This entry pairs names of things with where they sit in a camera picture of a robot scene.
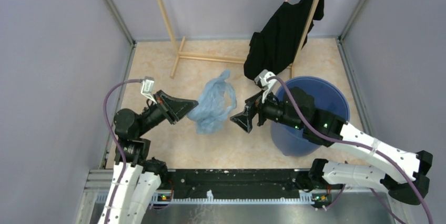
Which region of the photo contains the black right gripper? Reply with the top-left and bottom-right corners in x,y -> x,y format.
230,87 -> 303,133

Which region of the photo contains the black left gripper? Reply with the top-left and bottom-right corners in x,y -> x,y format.
137,88 -> 198,136

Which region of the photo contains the light blue plastic trash bag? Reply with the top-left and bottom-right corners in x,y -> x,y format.
187,69 -> 237,135

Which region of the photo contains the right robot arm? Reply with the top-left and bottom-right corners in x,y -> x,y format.
231,88 -> 433,205

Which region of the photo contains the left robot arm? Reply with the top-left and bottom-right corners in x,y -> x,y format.
98,90 -> 198,223

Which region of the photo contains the blue plastic trash bin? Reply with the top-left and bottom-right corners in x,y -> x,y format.
271,76 -> 350,157

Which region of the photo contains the wooden clothes rack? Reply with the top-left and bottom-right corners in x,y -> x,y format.
147,0 -> 331,79

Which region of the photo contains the black t-shirt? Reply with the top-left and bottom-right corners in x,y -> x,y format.
244,0 -> 313,80

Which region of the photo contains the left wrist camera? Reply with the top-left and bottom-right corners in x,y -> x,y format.
140,77 -> 155,102

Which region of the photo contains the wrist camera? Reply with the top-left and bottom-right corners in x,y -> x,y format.
140,77 -> 155,102
254,69 -> 277,103

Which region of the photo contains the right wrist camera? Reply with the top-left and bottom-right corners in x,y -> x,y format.
254,69 -> 277,103

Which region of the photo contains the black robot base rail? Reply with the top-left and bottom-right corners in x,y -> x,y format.
158,169 -> 342,201

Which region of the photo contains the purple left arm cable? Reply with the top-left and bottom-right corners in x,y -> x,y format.
103,78 -> 144,224

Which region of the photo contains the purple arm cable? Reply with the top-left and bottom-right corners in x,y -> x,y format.
267,76 -> 434,224
103,78 -> 144,224

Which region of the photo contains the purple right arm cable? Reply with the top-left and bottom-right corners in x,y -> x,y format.
267,76 -> 434,224

